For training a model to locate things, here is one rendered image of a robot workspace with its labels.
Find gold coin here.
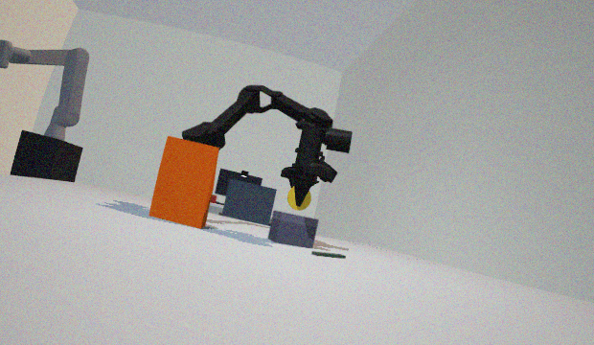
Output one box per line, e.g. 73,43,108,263
287,187,311,211

